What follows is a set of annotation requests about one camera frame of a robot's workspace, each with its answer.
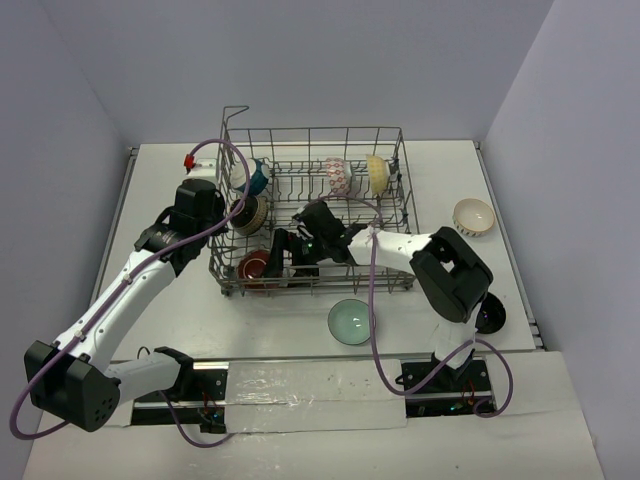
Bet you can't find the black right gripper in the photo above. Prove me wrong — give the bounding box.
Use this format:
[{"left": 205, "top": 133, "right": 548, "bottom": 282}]
[{"left": 261, "top": 227, "right": 330, "bottom": 289}]

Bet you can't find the brown rimmed cream bowl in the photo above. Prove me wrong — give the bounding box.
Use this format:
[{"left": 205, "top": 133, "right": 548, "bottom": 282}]
[{"left": 230, "top": 195, "right": 269, "bottom": 236}]

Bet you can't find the white ceramic bowl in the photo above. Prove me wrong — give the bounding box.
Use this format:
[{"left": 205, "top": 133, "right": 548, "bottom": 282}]
[{"left": 236, "top": 249, "right": 275, "bottom": 291}]

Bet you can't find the dark teal white bowl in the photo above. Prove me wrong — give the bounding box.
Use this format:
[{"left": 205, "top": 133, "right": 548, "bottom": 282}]
[{"left": 230, "top": 158, "right": 271, "bottom": 196}]

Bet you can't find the blue inside red patterned bowl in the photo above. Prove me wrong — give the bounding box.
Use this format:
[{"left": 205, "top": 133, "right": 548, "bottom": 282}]
[{"left": 324, "top": 157, "right": 352, "bottom": 195}]

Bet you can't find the yellow dotted bowl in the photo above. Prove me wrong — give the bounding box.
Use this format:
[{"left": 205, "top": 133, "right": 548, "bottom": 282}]
[{"left": 366, "top": 155, "right": 391, "bottom": 196}]

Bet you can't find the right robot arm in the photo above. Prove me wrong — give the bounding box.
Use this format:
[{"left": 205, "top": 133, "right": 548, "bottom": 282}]
[{"left": 261, "top": 197, "right": 493, "bottom": 391}]

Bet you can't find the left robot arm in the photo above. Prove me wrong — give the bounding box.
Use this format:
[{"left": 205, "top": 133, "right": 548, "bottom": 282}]
[{"left": 24, "top": 179, "right": 226, "bottom": 432}]

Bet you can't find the light green ceramic bowl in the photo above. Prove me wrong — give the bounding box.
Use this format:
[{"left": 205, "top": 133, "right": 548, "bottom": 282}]
[{"left": 327, "top": 299, "right": 371, "bottom": 346}]

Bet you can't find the white bowl orange rim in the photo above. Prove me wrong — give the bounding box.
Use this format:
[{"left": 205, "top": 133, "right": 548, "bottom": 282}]
[{"left": 452, "top": 198, "right": 496, "bottom": 237}]

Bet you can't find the black ceramic bowl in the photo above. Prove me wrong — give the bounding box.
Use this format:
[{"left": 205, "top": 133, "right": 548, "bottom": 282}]
[{"left": 476, "top": 293, "right": 507, "bottom": 335}]

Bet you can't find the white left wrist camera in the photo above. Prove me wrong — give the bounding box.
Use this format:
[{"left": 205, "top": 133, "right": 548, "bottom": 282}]
[{"left": 184, "top": 154, "right": 218, "bottom": 184}]

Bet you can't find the grey wire dish rack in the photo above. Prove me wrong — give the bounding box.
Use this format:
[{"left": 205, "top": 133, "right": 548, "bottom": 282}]
[{"left": 209, "top": 106, "right": 419, "bottom": 296}]

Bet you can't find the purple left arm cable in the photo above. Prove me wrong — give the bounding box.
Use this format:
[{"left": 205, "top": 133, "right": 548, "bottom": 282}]
[{"left": 10, "top": 138, "right": 251, "bottom": 446}]

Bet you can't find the aluminium mounting rail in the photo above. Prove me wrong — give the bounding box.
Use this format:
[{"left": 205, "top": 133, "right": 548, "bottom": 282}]
[{"left": 194, "top": 352, "right": 432, "bottom": 370}]

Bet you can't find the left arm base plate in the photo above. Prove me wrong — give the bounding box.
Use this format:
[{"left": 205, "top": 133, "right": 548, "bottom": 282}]
[{"left": 131, "top": 362, "right": 229, "bottom": 435}]

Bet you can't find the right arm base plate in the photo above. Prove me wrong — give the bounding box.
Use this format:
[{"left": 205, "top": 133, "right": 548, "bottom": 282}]
[{"left": 405, "top": 359, "right": 496, "bottom": 418}]

